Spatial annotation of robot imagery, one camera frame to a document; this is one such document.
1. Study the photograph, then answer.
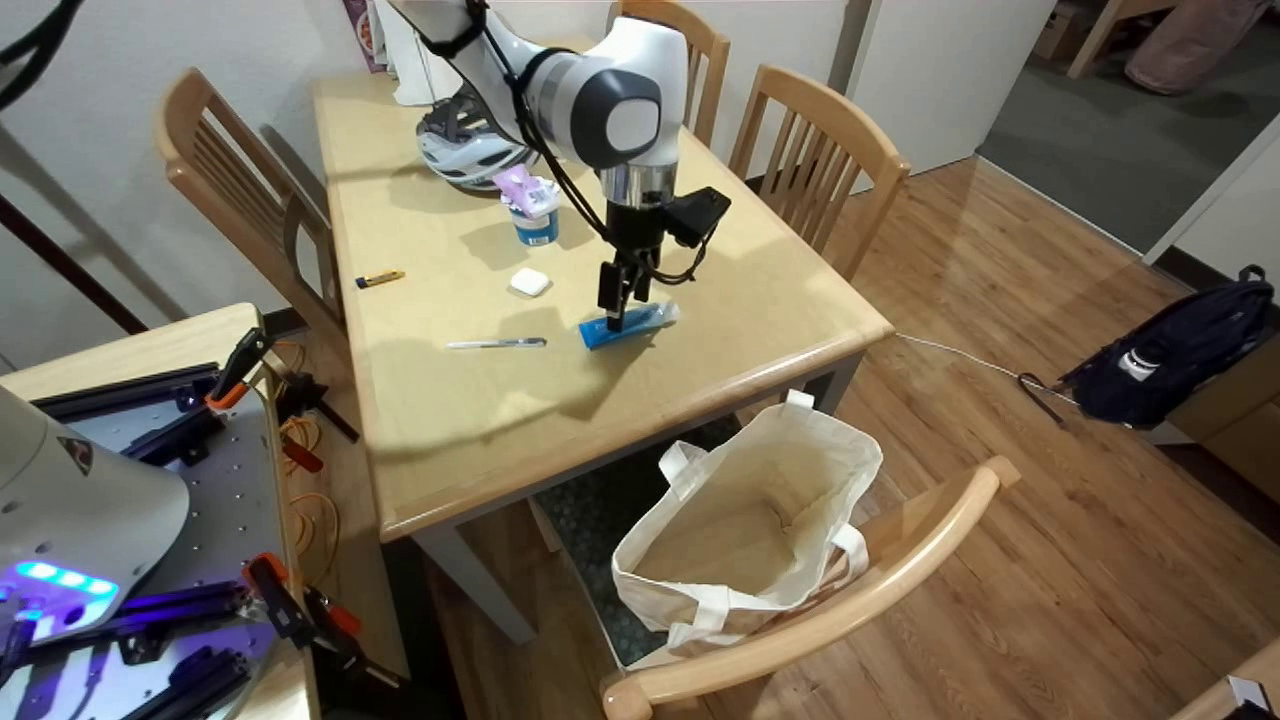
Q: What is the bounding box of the black metal bracket bar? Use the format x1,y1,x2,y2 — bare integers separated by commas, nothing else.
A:
115,406,232,473
0,577,253,671
125,643,259,720
29,359,222,425

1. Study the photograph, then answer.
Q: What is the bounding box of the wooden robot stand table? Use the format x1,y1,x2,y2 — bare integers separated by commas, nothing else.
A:
0,299,331,720

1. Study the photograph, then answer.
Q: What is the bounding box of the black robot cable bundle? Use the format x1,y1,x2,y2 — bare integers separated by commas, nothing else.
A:
0,0,713,289

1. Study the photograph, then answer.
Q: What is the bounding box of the small white square case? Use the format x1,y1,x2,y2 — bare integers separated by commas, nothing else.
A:
505,266,557,299

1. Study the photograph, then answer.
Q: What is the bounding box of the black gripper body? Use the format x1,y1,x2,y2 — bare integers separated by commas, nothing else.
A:
602,198,674,276

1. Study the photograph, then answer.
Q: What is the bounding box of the white floor cord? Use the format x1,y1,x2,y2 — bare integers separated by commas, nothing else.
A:
889,327,1071,429

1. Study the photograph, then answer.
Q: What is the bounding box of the white black bicycle helmet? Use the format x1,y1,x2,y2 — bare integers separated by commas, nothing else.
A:
411,94,542,200

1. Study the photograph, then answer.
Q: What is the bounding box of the white cup blue label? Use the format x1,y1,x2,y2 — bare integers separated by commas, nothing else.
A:
512,203,565,253

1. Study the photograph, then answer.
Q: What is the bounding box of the grey perforated mounting plate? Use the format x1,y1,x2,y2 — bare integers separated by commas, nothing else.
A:
0,375,292,720

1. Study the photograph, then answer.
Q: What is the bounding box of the clear white pen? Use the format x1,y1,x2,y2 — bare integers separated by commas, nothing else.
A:
442,334,552,357

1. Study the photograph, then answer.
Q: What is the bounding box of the tall white container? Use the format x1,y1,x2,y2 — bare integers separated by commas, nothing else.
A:
376,0,466,107

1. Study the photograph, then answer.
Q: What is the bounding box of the grey table leg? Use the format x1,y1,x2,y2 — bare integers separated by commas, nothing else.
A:
409,521,541,650
795,357,867,416

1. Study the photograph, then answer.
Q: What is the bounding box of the curved back wooden chair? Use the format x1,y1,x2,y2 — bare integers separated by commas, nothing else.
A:
595,451,1023,720

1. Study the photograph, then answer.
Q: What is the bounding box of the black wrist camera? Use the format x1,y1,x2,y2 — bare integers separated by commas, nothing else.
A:
658,184,736,253

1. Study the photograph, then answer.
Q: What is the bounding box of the dark grey rug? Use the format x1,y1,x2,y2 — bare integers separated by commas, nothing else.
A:
527,420,750,671

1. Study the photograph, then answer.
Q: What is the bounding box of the navy blue backpack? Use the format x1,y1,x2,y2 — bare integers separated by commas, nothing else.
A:
1059,266,1280,433

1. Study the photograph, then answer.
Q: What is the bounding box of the wooden frame pink cushion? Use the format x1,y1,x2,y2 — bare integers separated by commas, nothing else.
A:
1059,0,1271,102

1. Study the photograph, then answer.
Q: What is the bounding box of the slatted wooden dining chair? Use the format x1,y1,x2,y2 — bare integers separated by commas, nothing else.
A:
602,0,736,149
155,70,352,353
722,60,917,280

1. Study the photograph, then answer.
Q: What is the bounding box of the clear plastic bag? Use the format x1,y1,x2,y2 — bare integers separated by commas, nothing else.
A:
607,400,889,655

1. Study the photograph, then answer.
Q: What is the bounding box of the purple foil packet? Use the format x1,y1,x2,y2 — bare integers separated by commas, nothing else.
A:
487,166,565,219

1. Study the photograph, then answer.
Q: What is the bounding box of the black orange bar clamp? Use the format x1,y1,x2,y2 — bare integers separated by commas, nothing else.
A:
240,553,411,699
273,374,363,481
198,321,278,416

